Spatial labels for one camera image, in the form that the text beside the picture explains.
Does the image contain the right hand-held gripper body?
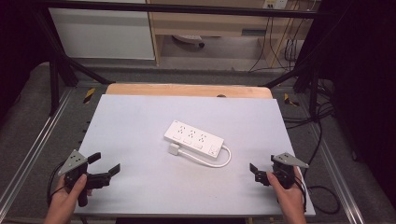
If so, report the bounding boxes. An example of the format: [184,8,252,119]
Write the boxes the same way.
[254,151,310,190]

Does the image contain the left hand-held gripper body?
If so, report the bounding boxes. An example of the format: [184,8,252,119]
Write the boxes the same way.
[57,148,112,208]

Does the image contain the person's right hand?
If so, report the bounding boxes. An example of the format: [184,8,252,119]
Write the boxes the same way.
[265,170,308,219]

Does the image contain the person's left hand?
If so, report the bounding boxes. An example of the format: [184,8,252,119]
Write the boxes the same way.
[46,174,94,220]

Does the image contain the white tabletop board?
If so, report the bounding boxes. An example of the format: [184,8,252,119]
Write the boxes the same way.
[74,93,317,217]

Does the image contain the yellow black tape marker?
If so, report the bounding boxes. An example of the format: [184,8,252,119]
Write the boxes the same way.
[82,87,96,105]
[283,92,301,107]

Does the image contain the white power plug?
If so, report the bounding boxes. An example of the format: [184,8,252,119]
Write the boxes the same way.
[167,142,181,156]

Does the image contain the white power strip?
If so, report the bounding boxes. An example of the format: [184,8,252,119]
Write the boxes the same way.
[163,119,225,160]

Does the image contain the wooden table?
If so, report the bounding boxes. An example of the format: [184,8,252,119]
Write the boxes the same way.
[105,82,275,100]

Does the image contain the black curtain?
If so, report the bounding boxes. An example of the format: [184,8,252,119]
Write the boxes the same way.
[0,0,52,120]
[295,0,396,202]

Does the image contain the white cabinet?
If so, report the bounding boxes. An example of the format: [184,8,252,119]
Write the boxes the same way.
[48,0,156,61]

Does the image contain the grey power strip under desk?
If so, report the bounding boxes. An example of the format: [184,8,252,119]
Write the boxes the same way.
[171,34,206,49]

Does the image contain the light wooden desk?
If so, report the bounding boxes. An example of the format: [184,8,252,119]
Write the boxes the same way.
[146,0,316,67]

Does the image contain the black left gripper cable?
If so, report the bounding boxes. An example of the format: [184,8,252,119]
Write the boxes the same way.
[46,161,68,208]

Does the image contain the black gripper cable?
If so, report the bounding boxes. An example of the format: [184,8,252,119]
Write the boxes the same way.
[293,175,309,214]
[46,161,68,208]

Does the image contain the white power cord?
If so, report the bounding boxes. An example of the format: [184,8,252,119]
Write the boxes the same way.
[177,145,233,169]

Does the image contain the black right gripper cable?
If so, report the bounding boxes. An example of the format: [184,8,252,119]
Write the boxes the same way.
[293,175,309,214]

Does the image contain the aluminium floor rail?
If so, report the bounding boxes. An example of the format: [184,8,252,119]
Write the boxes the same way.
[0,88,75,213]
[310,123,366,224]

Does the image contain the bundle of black floor cables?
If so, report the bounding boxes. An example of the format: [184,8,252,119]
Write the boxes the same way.
[281,78,336,131]

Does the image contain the black floor cable loop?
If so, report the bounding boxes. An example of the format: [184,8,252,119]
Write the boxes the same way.
[302,120,342,216]

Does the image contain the hanging background cables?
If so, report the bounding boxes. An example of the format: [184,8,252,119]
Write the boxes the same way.
[247,16,304,73]

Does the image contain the white wall socket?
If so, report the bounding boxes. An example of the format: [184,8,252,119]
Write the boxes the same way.
[262,0,289,10]

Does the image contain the black metal frame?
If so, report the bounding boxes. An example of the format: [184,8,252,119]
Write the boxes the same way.
[30,0,326,120]

